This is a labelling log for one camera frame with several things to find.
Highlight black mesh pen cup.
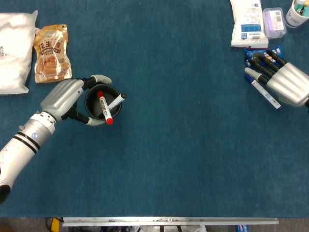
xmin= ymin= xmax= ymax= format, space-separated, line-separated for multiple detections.
xmin=84 ymin=83 xmax=123 ymax=121

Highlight aluminium table edge rail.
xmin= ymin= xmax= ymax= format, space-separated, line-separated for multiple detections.
xmin=62 ymin=217 xmax=280 ymax=227

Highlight white blue tissue pack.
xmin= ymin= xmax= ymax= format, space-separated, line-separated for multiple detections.
xmin=229 ymin=0 xmax=269 ymax=50

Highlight blue cap whiteboard marker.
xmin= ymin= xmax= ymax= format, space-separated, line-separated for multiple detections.
xmin=244 ymin=74 xmax=282 ymax=111

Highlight white paper cup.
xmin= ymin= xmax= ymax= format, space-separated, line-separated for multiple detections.
xmin=285 ymin=0 xmax=309 ymax=29

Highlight blue cookie pack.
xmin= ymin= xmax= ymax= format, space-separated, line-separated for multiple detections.
xmin=243 ymin=46 xmax=283 ymax=68

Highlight black cap whiteboard marker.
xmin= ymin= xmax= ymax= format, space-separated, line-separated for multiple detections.
xmin=106 ymin=93 xmax=127 ymax=111

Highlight yellow plastic item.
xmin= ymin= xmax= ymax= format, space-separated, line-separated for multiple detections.
xmin=49 ymin=217 xmax=63 ymax=232

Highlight orange peanut snack pouch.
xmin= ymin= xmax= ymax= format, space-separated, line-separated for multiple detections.
xmin=33 ymin=23 xmax=73 ymax=84

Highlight clear box purple contents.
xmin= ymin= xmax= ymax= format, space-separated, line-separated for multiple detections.
xmin=262 ymin=7 xmax=287 ymax=39

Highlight red cap whiteboard marker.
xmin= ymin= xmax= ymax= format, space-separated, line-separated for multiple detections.
xmin=97 ymin=90 xmax=114 ymax=126

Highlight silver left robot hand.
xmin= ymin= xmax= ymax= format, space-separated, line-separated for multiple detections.
xmin=40 ymin=74 xmax=113 ymax=127

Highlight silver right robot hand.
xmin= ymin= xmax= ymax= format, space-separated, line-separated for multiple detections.
xmin=244 ymin=49 xmax=309 ymax=108

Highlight white plastic bag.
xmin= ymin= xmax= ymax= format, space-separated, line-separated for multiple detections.
xmin=0 ymin=10 xmax=39 ymax=95

